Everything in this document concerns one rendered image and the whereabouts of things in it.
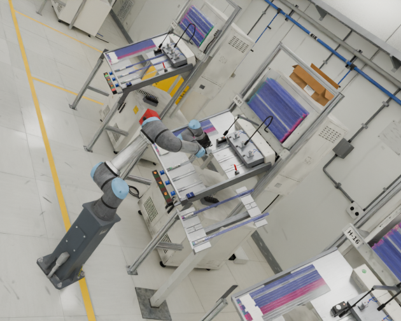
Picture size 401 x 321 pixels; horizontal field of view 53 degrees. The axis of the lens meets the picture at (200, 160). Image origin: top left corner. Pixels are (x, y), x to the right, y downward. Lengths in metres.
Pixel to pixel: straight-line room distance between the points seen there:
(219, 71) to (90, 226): 2.26
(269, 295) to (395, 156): 2.21
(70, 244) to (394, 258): 1.85
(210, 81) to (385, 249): 2.46
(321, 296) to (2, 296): 1.77
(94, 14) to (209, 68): 3.37
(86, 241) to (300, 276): 1.27
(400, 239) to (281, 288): 0.69
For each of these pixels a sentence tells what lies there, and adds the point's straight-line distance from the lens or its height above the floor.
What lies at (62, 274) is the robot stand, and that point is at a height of 0.07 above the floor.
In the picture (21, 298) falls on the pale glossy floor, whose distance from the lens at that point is 2.65.
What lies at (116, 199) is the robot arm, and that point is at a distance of 2.41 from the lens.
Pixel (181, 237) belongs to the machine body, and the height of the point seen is 0.35.
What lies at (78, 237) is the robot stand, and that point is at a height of 0.36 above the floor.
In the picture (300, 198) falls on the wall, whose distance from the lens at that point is 4.55.
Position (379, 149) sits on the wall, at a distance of 4.27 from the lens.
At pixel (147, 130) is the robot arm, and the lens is 2.43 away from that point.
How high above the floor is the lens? 2.00
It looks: 21 degrees down
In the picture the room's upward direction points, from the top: 39 degrees clockwise
